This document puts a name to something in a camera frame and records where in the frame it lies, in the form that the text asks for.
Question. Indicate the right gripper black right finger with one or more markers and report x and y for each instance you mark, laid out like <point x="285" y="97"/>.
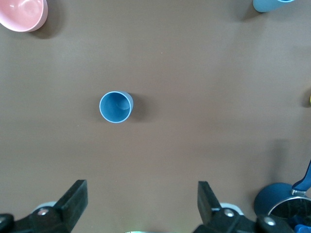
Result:
<point x="213" y="213"/>

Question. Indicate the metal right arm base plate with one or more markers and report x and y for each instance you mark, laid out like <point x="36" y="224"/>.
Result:
<point x="139" y="232"/>

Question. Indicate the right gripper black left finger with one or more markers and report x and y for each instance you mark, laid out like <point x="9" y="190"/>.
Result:
<point x="65" y="208"/>

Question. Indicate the pink bowl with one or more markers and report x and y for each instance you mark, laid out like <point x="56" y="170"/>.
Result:
<point x="22" y="14"/>

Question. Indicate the dark blue saucepan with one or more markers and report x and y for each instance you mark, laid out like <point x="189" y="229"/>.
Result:
<point x="269" y="199"/>

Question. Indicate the blue plastic cup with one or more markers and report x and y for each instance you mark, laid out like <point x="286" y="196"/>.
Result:
<point x="114" y="109"/>
<point x="267" y="6"/>

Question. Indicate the glass saucepan lid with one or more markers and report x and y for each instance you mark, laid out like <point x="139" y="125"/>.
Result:
<point x="291" y="211"/>

